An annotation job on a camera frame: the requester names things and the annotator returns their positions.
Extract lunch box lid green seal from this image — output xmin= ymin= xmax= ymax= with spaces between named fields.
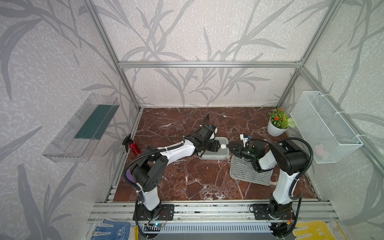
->
xmin=199 ymin=137 xmax=230 ymax=154

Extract pink item in basket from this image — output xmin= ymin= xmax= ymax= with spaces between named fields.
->
xmin=313 ymin=144 xmax=329 ymax=159

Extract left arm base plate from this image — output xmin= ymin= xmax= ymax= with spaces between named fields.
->
xmin=133 ymin=204 xmax=175 ymax=221

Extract purple pink spatula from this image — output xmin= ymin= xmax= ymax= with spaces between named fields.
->
xmin=123 ymin=170 xmax=136 ymax=183

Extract green sponge pad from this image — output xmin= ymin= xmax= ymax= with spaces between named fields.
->
xmin=75 ymin=105 xmax=119 ymax=140

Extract grey wiping cloth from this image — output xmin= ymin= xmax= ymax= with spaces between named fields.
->
xmin=230 ymin=156 xmax=273 ymax=186

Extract red spray bottle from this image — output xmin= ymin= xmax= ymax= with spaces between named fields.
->
xmin=122 ymin=134 xmax=141 ymax=156

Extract clear wall shelf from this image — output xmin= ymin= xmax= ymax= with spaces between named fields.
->
xmin=43 ymin=94 xmax=120 ymax=163

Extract blue white work glove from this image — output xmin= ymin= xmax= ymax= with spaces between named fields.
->
xmin=91 ymin=219 xmax=132 ymax=240

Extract aluminium frame rails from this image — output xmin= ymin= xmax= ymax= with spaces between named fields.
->
xmin=91 ymin=1 xmax=384 ymax=240

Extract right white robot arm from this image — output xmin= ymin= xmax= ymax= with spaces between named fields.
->
xmin=221 ymin=137 xmax=314 ymax=220

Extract yellow work glove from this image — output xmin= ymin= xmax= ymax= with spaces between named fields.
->
xmin=293 ymin=221 xmax=335 ymax=240

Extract clear lunch box base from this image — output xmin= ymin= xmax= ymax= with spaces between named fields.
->
xmin=199 ymin=150 xmax=230 ymax=161

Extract white wire basket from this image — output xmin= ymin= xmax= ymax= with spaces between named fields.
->
xmin=291 ymin=91 xmax=364 ymax=164

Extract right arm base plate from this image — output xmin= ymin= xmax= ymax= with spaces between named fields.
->
xmin=249 ymin=203 xmax=295 ymax=221

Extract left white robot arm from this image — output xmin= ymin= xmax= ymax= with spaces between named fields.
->
xmin=123 ymin=123 xmax=221 ymax=220

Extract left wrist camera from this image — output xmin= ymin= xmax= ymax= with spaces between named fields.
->
xmin=207 ymin=125 xmax=218 ymax=140

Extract potted plant white pot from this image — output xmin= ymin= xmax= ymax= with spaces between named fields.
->
xmin=268 ymin=108 xmax=297 ymax=137

